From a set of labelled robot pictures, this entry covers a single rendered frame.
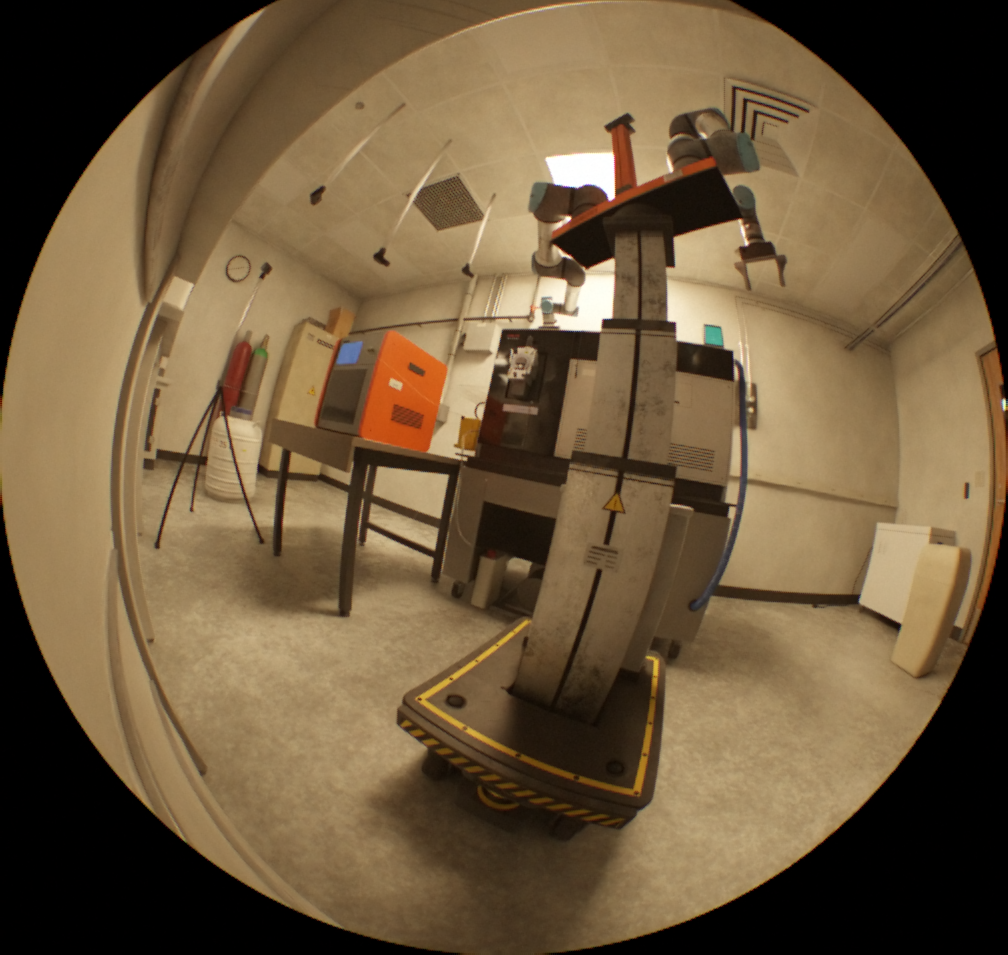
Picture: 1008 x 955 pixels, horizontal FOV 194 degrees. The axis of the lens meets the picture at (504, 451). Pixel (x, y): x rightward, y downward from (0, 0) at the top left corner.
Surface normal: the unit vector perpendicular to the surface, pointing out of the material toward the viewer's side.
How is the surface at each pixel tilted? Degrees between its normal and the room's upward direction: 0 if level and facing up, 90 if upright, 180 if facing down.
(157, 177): 180
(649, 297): 90
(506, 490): 90
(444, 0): 180
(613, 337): 90
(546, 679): 90
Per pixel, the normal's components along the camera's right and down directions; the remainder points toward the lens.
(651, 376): -0.48, -0.15
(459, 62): -0.20, 0.98
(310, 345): 0.91, 0.16
